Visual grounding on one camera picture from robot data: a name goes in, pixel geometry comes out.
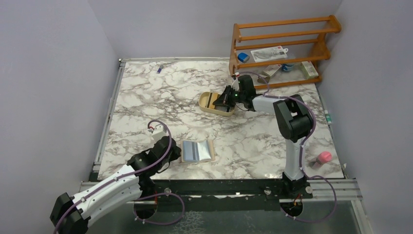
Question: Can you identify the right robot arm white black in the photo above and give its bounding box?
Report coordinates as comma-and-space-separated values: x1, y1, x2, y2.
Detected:
212, 75, 316, 182

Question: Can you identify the pink round object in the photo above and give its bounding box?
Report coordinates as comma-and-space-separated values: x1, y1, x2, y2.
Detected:
309, 151, 332, 170

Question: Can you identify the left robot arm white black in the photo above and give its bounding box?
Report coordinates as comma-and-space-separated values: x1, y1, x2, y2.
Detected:
50, 136, 182, 234

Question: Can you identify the green white tube at edge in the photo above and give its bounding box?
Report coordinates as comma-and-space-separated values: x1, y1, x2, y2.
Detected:
324, 110, 332, 125

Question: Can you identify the blue small box on shelf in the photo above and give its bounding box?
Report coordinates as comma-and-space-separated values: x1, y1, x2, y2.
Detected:
237, 53, 250, 63

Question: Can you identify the wooden orange shelf rack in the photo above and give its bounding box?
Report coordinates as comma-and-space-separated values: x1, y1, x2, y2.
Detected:
229, 15, 342, 76

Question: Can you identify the small blue marker pen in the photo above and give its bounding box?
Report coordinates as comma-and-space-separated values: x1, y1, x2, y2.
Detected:
157, 65, 164, 74

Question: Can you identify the yellow card in tray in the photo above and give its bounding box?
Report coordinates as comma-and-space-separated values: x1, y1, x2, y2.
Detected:
206, 95, 216, 109

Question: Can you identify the cream oval tray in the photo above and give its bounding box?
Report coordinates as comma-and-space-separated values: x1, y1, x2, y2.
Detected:
198, 92, 235, 117

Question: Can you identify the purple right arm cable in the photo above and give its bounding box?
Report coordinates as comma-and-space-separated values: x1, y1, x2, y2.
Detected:
234, 71, 318, 176

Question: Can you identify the white packaged item on shelf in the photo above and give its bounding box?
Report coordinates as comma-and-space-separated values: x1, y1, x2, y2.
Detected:
251, 46, 289, 62

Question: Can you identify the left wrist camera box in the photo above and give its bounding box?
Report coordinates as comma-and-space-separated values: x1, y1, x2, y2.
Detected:
151, 124, 167, 141

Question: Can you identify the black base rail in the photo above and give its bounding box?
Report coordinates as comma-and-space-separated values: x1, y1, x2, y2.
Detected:
132, 179, 313, 214

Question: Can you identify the blue round container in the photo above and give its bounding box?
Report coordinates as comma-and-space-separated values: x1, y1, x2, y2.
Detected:
282, 63, 295, 72

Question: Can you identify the green white small box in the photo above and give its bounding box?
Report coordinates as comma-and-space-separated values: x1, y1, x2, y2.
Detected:
300, 61, 319, 79

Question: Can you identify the striped card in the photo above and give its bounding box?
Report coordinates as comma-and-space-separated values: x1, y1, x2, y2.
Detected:
215, 106, 231, 113

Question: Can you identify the grey tape dispenser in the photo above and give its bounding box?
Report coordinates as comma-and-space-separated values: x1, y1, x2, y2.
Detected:
257, 77, 268, 84

